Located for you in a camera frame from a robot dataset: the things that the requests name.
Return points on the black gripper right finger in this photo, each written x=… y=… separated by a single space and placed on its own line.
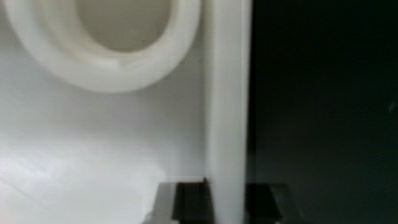
x=267 y=204

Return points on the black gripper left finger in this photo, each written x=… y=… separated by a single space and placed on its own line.
x=183 y=203

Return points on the white square table top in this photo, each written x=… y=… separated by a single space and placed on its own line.
x=123 y=108

